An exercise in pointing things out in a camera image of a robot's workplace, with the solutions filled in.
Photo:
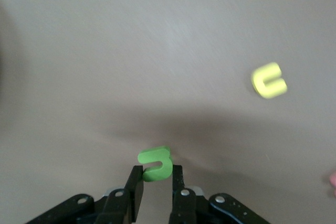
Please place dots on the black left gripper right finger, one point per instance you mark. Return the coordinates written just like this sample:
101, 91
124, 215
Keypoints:
181, 203

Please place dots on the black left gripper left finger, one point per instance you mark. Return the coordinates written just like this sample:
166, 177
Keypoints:
131, 195

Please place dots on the green letter u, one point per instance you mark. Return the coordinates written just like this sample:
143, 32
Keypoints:
149, 157

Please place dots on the yellow letter u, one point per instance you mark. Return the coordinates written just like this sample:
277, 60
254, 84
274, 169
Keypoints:
258, 82

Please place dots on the pink letter w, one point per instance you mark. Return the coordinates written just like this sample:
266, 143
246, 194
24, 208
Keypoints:
333, 182

